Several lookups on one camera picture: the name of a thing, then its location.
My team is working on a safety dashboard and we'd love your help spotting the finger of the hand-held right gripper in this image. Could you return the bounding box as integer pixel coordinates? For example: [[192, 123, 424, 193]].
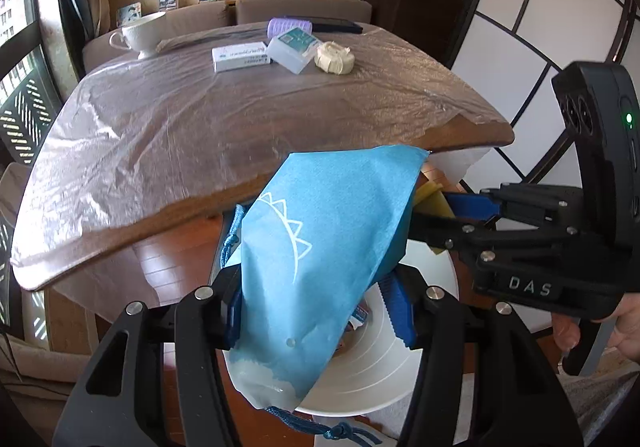
[[444, 183, 585, 228], [407, 209, 608, 260]]

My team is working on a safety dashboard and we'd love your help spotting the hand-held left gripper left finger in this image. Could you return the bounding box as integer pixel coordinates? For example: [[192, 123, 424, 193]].
[[51, 269, 246, 447]]

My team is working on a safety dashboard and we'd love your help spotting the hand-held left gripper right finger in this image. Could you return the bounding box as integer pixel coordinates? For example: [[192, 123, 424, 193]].
[[377, 264, 585, 447]]

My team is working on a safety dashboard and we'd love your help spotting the yellow packet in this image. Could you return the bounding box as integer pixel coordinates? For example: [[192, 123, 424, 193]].
[[412, 181, 457, 257]]

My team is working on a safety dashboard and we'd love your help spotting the white round bin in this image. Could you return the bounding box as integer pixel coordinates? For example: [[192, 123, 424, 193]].
[[222, 239, 460, 418]]

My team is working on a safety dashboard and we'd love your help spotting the blue white drawstring bag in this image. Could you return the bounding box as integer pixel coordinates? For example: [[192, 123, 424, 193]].
[[220, 144, 431, 445]]

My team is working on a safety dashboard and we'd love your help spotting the beige tape roll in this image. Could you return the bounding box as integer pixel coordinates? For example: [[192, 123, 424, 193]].
[[314, 41, 356, 76]]

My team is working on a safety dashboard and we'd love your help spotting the translucent plastic box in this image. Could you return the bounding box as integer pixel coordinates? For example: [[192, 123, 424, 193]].
[[266, 27, 325, 75]]

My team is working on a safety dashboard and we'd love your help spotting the purple hair roller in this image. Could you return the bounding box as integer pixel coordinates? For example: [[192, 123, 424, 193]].
[[267, 18, 314, 42]]

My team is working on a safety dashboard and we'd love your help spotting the white barcode box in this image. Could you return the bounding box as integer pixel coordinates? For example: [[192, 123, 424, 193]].
[[211, 42, 272, 74]]

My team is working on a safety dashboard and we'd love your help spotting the person's right hand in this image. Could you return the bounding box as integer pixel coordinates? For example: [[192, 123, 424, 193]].
[[552, 294, 640, 368]]

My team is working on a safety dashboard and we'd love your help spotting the beige cushion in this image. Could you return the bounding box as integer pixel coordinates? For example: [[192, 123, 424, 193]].
[[0, 334, 93, 385]]

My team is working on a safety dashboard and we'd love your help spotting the dark wooden cabinet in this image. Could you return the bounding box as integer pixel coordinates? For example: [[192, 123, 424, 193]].
[[361, 0, 476, 68]]

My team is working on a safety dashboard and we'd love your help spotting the black remote control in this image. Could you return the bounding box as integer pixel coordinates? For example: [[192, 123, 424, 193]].
[[310, 18, 363, 34]]

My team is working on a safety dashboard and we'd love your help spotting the white embossed cup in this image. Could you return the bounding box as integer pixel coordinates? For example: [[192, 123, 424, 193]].
[[109, 12, 167, 60]]

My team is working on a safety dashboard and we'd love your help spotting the dark-framed window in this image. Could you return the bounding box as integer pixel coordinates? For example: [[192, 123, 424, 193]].
[[0, 0, 63, 168]]

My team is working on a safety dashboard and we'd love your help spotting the photo with rounded corners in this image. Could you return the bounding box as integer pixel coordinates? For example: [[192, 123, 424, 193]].
[[116, 3, 142, 26]]

